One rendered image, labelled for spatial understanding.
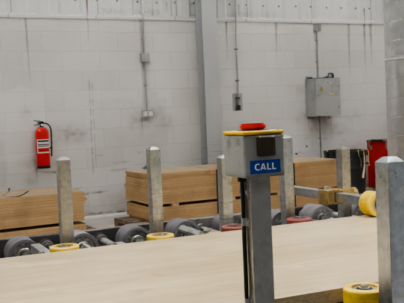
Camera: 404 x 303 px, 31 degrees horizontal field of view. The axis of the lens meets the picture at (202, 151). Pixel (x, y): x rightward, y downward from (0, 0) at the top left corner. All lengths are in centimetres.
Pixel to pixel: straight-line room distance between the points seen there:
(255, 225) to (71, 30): 743
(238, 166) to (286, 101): 851
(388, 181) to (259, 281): 29
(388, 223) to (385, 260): 6
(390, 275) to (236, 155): 35
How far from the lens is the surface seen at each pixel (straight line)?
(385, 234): 126
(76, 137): 839
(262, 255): 111
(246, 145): 106
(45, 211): 703
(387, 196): 124
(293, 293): 140
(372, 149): 986
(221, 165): 228
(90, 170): 845
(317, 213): 295
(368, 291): 139
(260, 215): 110
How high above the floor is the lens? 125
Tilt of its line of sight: 3 degrees down
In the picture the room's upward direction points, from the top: 2 degrees counter-clockwise
